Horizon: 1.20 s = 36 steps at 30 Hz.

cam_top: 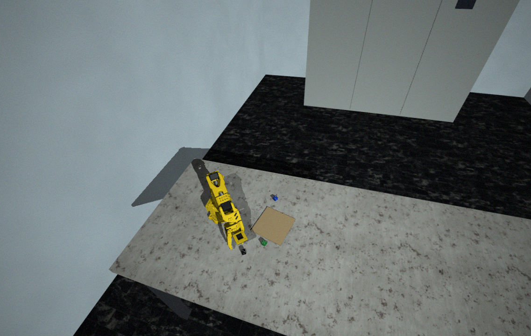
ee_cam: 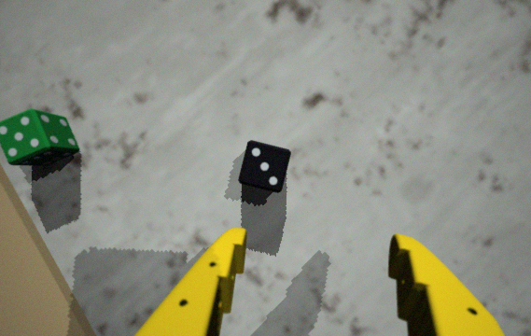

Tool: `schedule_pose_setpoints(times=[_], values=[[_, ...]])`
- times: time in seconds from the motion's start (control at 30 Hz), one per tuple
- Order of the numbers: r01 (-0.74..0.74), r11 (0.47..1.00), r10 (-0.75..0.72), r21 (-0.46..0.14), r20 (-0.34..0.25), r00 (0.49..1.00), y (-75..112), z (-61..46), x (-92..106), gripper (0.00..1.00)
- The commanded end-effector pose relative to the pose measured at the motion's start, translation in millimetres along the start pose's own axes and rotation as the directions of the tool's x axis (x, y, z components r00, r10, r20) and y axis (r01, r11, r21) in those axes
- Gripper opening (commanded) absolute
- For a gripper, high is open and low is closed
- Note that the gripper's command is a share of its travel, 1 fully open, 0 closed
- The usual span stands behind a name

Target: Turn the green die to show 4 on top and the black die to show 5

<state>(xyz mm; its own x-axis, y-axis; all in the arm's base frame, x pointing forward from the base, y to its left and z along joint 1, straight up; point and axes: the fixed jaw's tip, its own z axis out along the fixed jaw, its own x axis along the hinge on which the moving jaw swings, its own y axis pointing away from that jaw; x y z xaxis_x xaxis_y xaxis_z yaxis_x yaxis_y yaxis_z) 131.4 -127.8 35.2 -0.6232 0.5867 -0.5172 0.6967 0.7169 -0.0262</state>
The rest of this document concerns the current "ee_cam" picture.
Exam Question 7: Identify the tan square mat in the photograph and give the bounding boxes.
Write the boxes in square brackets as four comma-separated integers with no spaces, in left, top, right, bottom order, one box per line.
[0,163,96,336]

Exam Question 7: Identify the black die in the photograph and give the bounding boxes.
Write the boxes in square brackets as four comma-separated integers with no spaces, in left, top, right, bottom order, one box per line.
[238,140,291,193]

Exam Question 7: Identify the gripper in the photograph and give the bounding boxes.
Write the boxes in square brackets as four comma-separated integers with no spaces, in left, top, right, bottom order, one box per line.
[134,228,505,336]

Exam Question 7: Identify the green die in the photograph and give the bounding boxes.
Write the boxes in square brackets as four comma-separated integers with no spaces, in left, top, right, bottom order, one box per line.
[0,108,79,165]

